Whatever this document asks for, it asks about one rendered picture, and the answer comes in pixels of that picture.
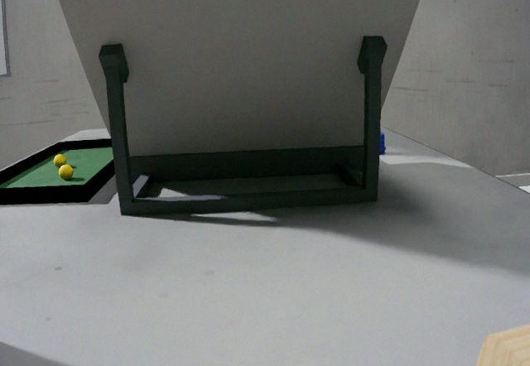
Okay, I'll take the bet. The green tray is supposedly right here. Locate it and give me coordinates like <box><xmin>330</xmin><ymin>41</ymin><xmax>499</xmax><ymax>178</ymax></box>
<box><xmin>0</xmin><ymin>138</ymin><xmax>115</xmax><ymax>205</ymax></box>

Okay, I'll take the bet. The yellow ball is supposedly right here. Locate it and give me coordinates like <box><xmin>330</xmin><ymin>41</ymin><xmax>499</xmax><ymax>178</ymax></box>
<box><xmin>59</xmin><ymin>165</ymin><xmax>73</xmax><ymax>180</ymax></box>
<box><xmin>54</xmin><ymin>155</ymin><xmax>66</xmax><ymax>168</ymax></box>

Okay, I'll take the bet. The dark green u-shaped stand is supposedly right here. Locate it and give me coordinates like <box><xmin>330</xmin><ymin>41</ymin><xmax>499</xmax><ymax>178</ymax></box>
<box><xmin>99</xmin><ymin>36</ymin><xmax>388</xmax><ymax>215</ymax></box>

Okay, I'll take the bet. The blue round cap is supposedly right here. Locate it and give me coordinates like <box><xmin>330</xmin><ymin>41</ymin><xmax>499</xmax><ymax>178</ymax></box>
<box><xmin>379</xmin><ymin>132</ymin><xmax>386</xmax><ymax>155</ymax></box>

